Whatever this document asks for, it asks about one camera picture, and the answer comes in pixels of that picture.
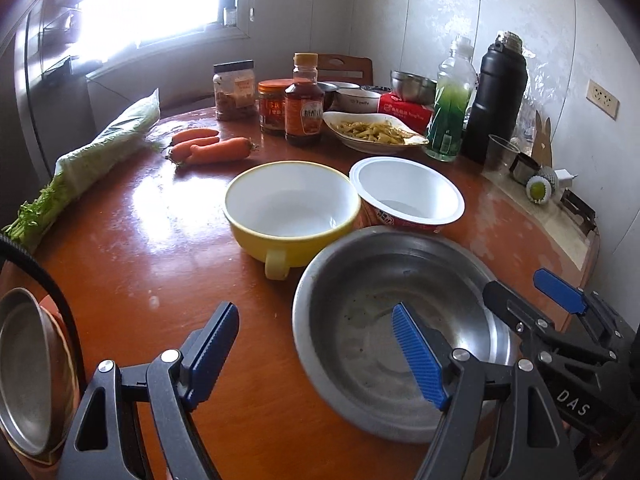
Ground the wooden rabbit ornament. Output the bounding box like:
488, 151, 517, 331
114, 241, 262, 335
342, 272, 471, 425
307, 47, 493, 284
532, 110, 553, 168

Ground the small steel cup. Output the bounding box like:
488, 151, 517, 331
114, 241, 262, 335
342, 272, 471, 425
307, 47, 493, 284
510, 154, 542, 186

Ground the black cable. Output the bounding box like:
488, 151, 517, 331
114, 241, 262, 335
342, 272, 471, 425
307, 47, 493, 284
0, 237, 86, 376

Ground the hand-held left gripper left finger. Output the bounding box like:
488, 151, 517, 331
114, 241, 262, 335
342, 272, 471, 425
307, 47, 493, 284
57, 301, 241, 480

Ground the wire storage rack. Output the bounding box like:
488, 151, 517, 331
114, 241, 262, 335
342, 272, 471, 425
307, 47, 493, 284
40, 0, 86, 78

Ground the brown sauce bottle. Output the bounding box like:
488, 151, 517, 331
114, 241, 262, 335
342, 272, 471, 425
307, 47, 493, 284
285, 53, 323, 148

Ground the red chili sauce jar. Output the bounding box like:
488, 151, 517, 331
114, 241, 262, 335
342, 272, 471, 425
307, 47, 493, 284
257, 79, 296, 137

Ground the shiny steel bowl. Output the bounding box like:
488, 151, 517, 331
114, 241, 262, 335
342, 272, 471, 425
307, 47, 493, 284
390, 70, 438, 106

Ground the dark refrigerator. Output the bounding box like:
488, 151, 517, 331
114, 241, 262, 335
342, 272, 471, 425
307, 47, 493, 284
0, 5, 96, 201

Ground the orange plastic plate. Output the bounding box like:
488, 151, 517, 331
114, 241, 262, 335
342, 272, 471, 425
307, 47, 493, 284
37, 295, 68, 331

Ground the long orange carrot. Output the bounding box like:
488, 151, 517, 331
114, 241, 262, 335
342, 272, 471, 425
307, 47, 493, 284
187, 137, 254, 165

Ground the clear jar with black lid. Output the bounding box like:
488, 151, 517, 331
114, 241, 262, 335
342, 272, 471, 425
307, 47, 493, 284
212, 60, 256, 122

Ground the yellow bowl with handle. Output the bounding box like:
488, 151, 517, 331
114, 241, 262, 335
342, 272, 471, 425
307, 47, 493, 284
222, 160, 362, 281

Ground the red tissue box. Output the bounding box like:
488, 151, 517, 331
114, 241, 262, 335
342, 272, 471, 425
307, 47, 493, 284
377, 92, 436, 128

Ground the fruit in foam net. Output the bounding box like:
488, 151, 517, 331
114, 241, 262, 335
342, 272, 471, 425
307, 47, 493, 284
525, 170, 557, 204

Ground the wooden chair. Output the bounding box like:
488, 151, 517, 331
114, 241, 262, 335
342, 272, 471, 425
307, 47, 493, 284
316, 53, 374, 86

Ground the large steel basin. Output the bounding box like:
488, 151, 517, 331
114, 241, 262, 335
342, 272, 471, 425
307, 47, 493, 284
292, 225, 516, 445

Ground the window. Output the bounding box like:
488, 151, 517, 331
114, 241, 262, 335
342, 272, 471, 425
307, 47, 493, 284
75, 0, 251, 56

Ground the white ceramic bowl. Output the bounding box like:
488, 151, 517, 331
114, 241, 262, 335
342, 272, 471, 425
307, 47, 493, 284
334, 87, 383, 114

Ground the clear plastic cup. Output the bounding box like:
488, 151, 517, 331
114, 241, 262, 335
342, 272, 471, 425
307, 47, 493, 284
487, 134, 521, 171

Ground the red instant noodle bowl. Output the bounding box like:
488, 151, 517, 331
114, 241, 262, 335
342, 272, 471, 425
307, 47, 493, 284
349, 156, 466, 235

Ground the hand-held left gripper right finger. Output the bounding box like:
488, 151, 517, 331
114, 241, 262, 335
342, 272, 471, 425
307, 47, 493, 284
391, 302, 563, 480

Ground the shallow steel pan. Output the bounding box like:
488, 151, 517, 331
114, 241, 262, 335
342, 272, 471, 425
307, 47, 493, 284
0, 287, 81, 458

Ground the green drink bottle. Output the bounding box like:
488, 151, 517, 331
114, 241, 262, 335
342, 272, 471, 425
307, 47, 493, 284
426, 36, 477, 162

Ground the white plate of food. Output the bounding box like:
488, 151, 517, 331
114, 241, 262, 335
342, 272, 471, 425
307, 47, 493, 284
322, 110, 430, 155

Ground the small dark steel bowl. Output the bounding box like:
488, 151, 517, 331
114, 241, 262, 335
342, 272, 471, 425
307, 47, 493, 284
317, 81, 351, 111

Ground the black thermos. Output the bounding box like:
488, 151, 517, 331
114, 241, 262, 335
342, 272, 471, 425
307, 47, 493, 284
460, 32, 529, 165

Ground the clear plastic bag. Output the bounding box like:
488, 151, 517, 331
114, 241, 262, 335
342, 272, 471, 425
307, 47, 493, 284
520, 57, 548, 136

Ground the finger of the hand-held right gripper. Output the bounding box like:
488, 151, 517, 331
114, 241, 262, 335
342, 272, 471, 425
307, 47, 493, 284
482, 280, 617, 367
533, 267, 627, 347

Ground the black metal holder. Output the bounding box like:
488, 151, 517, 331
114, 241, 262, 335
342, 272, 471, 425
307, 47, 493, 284
560, 189, 598, 236

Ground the bagged celery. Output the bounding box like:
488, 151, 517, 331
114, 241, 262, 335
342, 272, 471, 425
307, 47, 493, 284
0, 89, 162, 256

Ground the wall socket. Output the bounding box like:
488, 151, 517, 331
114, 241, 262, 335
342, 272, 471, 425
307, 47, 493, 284
586, 79, 621, 121

